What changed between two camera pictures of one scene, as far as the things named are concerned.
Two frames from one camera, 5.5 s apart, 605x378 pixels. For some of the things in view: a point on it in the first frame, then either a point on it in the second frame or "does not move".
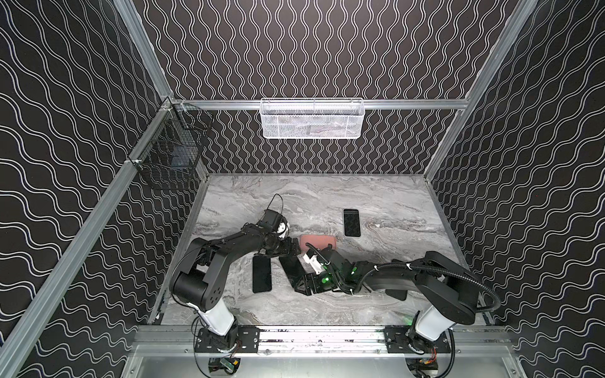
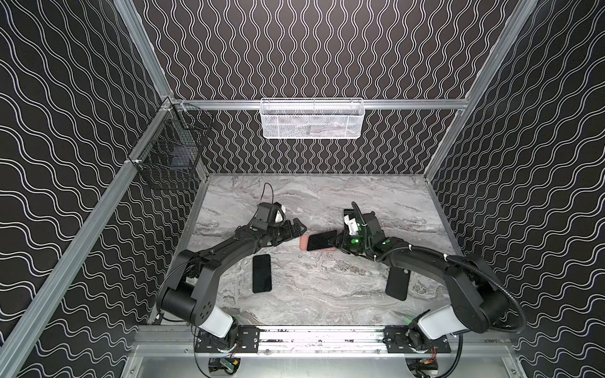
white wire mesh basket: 312,118 does not move
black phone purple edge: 292,268 to 320,240
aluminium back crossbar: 370,103 does not move
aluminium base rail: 489,342 does not move
